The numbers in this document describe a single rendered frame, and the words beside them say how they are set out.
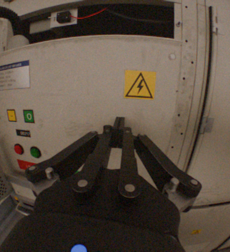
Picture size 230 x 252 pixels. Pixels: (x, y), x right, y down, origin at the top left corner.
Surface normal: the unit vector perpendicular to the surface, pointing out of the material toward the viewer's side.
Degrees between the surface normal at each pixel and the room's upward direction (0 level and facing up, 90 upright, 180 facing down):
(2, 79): 90
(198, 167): 90
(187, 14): 90
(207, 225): 90
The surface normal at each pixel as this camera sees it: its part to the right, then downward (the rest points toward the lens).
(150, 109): -0.09, 0.29
